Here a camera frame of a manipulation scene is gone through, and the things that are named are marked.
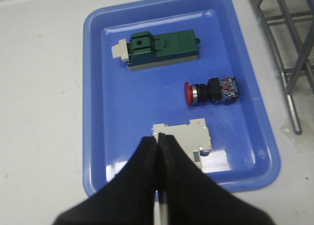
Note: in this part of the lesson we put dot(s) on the white circuit breaker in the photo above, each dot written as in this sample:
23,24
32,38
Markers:
194,138

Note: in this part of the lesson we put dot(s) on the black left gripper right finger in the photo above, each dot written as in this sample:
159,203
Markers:
195,199

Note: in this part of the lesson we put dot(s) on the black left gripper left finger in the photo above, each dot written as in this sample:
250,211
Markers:
128,199

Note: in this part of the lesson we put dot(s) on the blue plastic tray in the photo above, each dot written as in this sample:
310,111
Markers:
121,106

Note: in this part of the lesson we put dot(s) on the silver metal rack frame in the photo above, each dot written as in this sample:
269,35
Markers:
288,26

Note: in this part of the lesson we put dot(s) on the green knife switch block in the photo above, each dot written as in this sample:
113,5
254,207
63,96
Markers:
145,50

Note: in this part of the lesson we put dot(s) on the red emergency stop button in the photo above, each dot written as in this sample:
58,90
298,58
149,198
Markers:
221,90

